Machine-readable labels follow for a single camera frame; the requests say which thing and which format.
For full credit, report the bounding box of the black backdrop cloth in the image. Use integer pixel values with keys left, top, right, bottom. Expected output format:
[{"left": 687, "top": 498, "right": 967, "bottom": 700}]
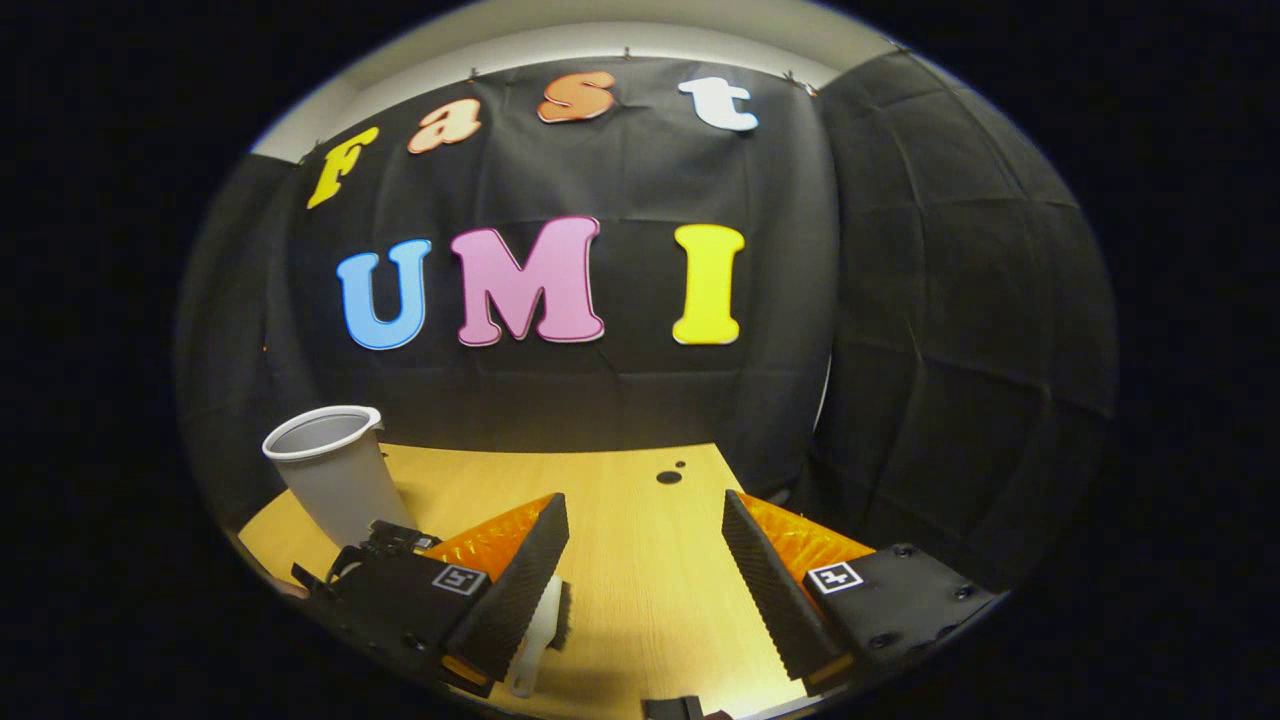
[{"left": 175, "top": 45, "right": 1119, "bottom": 591}]

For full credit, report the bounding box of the small white broom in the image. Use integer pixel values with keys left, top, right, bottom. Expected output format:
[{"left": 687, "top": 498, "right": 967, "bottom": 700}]
[{"left": 505, "top": 575, "right": 574, "bottom": 699}]

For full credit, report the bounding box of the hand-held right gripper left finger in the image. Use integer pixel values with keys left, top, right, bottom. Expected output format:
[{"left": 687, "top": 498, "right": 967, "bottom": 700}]
[{"left": 335, "top": 492, "right": 571, "bottom": 699}]

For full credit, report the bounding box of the white garbage bin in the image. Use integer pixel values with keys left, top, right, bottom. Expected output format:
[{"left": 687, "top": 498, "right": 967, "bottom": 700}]
[{"left": 262, "top": 405, "right": 416, "bottom": 549}]

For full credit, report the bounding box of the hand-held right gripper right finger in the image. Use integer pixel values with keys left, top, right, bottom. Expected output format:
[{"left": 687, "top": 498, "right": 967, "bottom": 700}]
[{"left": 720, "top": 490, "right": 1001, "bottom": 699}]

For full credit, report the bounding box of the wooden desktop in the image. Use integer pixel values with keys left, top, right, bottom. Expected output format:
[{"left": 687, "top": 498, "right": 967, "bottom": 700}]
[{"left": 237, "top": 443, "right": 811, "bottom": 720}]

